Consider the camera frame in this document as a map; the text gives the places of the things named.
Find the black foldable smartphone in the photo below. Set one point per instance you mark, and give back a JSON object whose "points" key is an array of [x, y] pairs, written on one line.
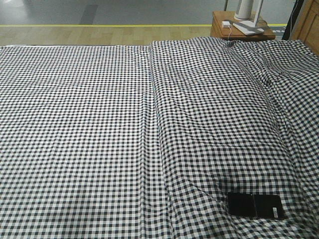
{"points": [[255, 206]]}

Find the wooden headboard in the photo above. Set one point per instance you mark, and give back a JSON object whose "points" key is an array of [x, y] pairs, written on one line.
{"points": [[306, 28]]}

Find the black white checkered bedsheet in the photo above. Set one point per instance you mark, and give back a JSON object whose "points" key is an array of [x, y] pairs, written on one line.
{"points": [[80, 153]]}

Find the white charger adapter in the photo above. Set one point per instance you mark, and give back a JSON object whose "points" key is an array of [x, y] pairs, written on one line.
{"points": [[226, 24]]}

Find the checkered pillow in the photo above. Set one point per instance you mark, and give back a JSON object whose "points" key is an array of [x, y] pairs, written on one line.
{"points": [[240, 117]]}

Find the wooden nightstand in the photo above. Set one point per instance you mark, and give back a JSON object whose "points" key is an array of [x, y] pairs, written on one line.
{"points": [[234, 34]]}

